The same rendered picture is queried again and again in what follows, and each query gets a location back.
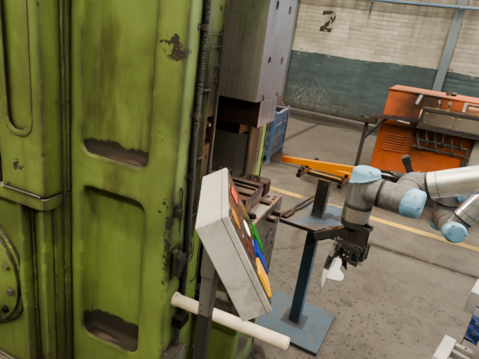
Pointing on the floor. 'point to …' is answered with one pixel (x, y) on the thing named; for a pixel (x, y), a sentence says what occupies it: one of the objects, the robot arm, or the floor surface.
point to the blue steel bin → (276, 132)
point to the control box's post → (204, 317)
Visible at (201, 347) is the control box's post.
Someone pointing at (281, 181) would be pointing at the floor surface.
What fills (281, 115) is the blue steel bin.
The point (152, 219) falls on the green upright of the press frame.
